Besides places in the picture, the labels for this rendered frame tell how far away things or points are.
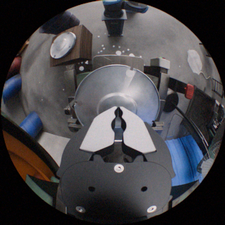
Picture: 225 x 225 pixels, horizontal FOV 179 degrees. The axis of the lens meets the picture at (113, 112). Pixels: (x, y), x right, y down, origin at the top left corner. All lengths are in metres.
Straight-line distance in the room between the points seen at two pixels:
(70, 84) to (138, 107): 0.34
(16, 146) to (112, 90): 0.40
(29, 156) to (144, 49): 1.31
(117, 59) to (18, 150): 0.45
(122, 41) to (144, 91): 0.89
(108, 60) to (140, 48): 0.88
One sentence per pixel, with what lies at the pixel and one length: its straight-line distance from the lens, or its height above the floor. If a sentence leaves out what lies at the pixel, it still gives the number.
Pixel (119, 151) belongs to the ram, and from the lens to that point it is 0.17.
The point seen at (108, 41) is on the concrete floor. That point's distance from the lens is 1.07.
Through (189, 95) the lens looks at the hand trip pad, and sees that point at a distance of 0.41.
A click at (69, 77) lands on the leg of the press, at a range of 0.43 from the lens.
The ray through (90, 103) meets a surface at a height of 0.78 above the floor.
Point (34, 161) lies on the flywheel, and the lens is 0.41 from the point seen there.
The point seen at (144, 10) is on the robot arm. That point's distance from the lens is 0.60.
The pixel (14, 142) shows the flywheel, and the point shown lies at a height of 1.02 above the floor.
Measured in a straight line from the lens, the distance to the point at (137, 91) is 0.24.
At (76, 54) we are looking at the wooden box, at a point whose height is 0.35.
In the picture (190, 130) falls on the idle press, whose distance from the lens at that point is 1.83.
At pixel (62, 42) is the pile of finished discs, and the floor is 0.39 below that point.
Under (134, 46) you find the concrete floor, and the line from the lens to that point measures 1.06.
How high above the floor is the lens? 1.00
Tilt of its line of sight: 58 degrees down
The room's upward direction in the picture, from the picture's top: 175 degrees counter-clockwise
